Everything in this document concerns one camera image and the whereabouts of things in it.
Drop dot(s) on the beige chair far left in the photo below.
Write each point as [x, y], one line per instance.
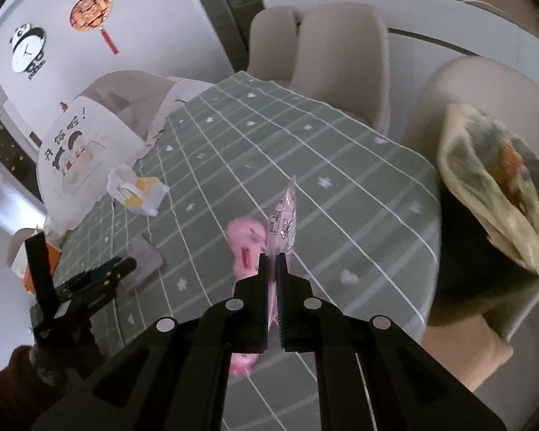
[273, 45]

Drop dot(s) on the green checkered tablecloth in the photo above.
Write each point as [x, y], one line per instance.
[367, 211]

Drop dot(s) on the pink candy wrapper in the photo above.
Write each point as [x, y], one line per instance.
[281, 235]

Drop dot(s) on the beige chair middle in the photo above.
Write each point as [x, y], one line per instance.
[343, 59]

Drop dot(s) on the white yellow paper box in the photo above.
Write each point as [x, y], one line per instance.
[139, 195]

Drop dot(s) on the panda wall clock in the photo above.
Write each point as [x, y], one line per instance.
[27, 43]

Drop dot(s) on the red chinese knot ornament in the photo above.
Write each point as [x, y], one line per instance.
[88, 15]

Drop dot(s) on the beige chair near bin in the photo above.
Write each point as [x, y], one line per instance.
[501, 93]

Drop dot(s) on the beige chair behind cover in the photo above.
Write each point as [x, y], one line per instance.
[134, 96]

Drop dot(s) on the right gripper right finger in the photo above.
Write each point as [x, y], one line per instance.
[291, 292]

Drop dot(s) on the pink caterpillar toy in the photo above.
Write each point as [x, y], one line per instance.
[247, 239]

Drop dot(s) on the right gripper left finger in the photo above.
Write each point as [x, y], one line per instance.
[251, 325]

